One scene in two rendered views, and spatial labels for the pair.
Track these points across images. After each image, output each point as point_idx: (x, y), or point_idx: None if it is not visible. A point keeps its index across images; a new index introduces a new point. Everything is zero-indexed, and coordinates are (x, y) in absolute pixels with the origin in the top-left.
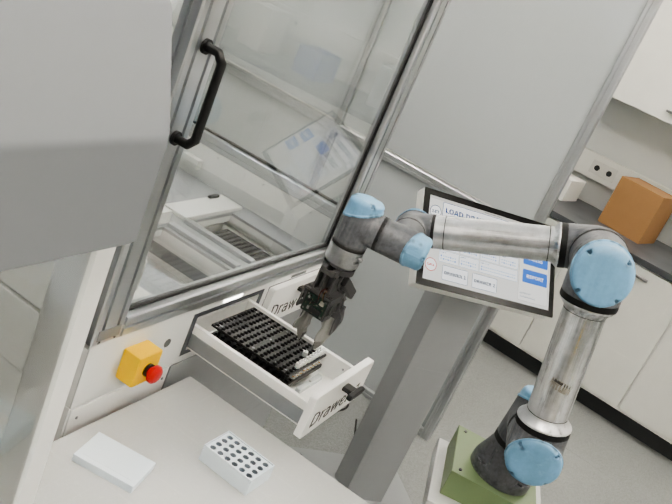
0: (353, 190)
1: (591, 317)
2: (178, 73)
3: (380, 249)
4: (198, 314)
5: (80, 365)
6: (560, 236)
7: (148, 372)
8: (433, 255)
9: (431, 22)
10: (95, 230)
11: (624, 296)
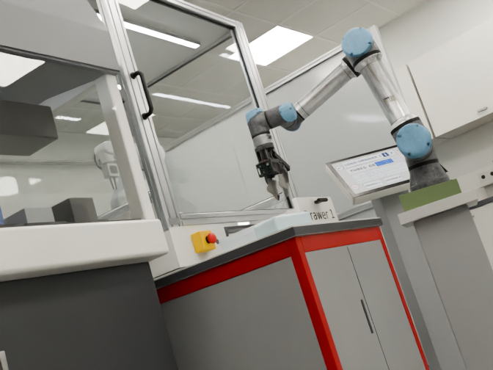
0: None
1: (370, 60)
2: (128, 87)
3: (271, 121)
4: (226, 227)
5: (170, 241)
6: (342, 61)
7: (207, 236)
8: (353, 183)
9: (254, 78)
10: (98, 58)
11: (370, 38)
